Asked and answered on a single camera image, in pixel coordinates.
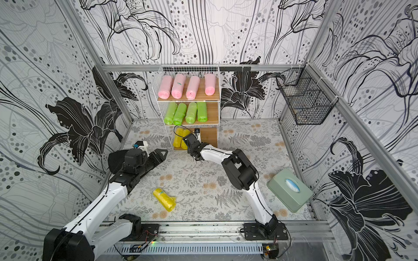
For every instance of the black baseball cap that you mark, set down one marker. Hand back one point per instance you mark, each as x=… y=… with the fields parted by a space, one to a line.
x=116 y=160

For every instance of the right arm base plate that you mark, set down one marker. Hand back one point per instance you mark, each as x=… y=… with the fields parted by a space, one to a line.
x=257 y=232

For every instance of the white wire wooden shelf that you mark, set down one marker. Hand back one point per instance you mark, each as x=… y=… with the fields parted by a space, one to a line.
x=189 y=100

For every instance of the green trash bag roll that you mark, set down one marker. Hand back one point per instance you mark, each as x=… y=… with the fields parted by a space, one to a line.
x=180 y=114
x=191 y=113
x=202 y=114
x=169 y=115

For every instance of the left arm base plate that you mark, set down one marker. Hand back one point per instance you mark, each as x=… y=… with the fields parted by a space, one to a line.
x=143 y=232

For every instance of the pink trash bag roll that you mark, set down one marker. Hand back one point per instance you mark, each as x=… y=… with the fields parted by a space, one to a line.
x=178 y=86
x=193 y=87
x=166 y=84
x=210 y=84

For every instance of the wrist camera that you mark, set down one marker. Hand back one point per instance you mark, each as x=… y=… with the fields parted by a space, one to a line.
x=197 y=133
x=143 y=145

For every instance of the white slotted cable duct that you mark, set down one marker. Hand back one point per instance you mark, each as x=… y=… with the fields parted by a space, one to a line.
x=189 y=248

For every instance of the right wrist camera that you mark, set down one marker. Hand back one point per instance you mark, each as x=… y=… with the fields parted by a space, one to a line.
x=197 y=133

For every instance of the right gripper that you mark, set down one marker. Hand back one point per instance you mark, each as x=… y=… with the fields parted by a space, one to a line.
x=191 y=143

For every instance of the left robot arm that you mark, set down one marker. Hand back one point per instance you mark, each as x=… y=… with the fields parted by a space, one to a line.
x=80 y=239

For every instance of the green tissue box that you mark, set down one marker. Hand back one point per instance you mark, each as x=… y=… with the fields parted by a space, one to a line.
x=290 y=190

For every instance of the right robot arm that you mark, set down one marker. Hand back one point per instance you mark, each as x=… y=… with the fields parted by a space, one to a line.
x=241 y=173

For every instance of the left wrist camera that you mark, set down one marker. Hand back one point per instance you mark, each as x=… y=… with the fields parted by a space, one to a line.
x=143 y=145

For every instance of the yellow trash bag roll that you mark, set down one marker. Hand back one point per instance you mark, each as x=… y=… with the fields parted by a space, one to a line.
x=168 y=202
x=178 y=137
x=185 y=133

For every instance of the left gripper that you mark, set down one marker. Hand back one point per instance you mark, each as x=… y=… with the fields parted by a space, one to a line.
x=159 y=158

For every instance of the black wire wall basket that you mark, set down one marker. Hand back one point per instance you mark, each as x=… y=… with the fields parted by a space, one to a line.
x=307 y=103

